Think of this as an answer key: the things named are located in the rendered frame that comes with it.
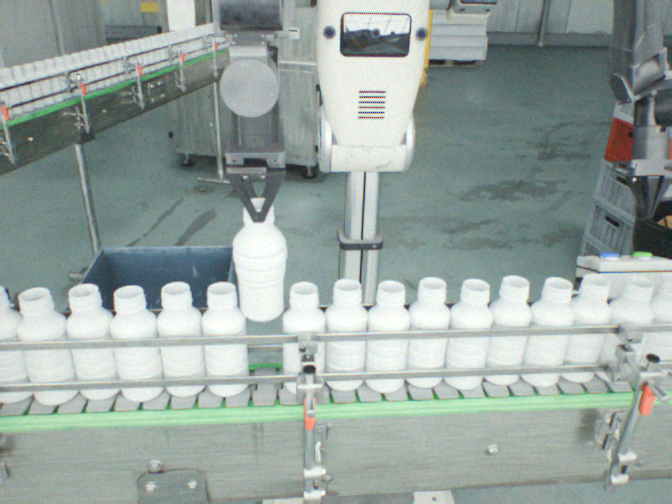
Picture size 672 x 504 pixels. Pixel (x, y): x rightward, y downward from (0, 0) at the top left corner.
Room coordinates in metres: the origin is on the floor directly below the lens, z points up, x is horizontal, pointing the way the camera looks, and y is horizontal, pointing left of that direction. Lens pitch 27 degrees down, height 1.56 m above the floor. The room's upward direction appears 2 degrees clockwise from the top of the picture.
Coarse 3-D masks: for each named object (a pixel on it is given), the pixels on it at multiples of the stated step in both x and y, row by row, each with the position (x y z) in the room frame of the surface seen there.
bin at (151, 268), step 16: (96, 256) 1.15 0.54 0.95; (112, 256) 1.19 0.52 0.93; (128, 256) 1.19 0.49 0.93; (144, 256) 1.20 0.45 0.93; (160, 256) 1.20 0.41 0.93; (176, 256) 1.20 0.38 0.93; (192, 256) 1.21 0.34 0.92; (208, 256) 1.21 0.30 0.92; (224, 256) 1.22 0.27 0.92; (96, 272) 1.12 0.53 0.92; (112, 272) 1.19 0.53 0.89; (128, 272) 1.19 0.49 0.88; (144, 272) 1.20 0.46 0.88; (160, 272) 1.20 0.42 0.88; (176, 272) 1.20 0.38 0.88; (192, 272) 1.21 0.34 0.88; (208, 272) 1.21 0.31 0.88; (224, 272) 1.22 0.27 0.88; (112, 288) 1.19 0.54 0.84; (144, 288) 1.20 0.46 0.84; (160, 288) 1.20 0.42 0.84; (192, 288) 1.21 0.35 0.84; (112, 304) 1.18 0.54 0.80; (160, 304) 1.20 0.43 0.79; (192, 304) 1.21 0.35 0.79
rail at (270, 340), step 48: (240, 336) 0.63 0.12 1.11; (288, 336) 0.63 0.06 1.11; (336, 336) 0.64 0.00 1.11; (384, 336) 0.65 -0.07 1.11; (432, 336) 0.65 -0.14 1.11; (480, 336) 0.66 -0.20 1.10; (0, 384) 0.60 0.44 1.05; (48, 384) 0.60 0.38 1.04; (96, 384) 0.61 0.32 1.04; (144, 384) 0.61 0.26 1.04; (192, 384) 0.62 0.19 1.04; (240, 384) 0.63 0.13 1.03
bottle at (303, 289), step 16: (304, 288) 0.69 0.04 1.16; (304, 304) 0.65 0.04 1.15; (288, 320) 0.65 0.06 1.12; (304, 320) 0.65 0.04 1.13; (320, 320) 0.66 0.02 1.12; (288, 352) 0.65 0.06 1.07; (320, 352) 0.65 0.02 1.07; (288, 368) 0.65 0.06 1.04; (320, 368) 0.65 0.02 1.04; (288, 384) 0.65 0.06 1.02
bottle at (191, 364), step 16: (176, 288) 0.68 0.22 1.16; (176, 304) 0.64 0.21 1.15; (160, 320) 0.65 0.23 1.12; (176, 320) 0.64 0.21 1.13; (192, 320) 0.65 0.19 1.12; (160, 336) 0.64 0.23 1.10; (176, 336) 0.63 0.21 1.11; (192, 336) 0.64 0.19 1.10; (176, 352) 0.63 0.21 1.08; (192, 352) 0.64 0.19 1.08; (176, 368) 0.63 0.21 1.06; (192, 368) 0.64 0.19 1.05
